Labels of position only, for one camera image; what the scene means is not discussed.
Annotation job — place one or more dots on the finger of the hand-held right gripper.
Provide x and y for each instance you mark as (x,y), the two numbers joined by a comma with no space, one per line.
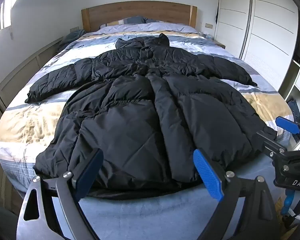
(270,143)
(288,126)

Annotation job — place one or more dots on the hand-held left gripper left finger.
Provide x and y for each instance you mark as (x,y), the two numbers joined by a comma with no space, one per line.
(90,171)

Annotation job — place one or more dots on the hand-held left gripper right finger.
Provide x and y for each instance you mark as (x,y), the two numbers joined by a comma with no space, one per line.
(208,173)

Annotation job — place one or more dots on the black puffer jacket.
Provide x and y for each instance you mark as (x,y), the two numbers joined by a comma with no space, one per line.
(145,120)

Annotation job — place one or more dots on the dark blue cloth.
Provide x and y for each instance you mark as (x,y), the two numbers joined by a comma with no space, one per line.
(295,108)

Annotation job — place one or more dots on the blue bed sheet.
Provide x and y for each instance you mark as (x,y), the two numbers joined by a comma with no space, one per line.
(150,217)

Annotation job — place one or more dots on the bed with striped duvet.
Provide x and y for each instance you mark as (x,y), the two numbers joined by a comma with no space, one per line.
(27,120)

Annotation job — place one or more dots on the white wardrobe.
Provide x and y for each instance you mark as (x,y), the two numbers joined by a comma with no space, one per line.
(260,25)

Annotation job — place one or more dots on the wooden nightstand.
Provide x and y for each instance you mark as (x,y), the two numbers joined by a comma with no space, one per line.
(218,43)

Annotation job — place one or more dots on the low beige cabinet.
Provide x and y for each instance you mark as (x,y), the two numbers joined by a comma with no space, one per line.
(17,80)

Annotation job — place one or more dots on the blue crumpled cloth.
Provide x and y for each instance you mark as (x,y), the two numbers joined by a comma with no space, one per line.
(71,38)

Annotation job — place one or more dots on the striped pillow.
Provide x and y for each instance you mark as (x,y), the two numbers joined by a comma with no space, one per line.
(125,21)

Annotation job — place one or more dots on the wooden headboard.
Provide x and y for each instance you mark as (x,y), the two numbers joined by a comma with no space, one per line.
(130,12)

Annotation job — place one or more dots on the window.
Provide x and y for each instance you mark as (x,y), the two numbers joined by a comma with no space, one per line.
(2,15)

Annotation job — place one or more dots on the wall socket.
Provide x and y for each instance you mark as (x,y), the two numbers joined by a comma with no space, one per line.
(208,25)
(74,29)

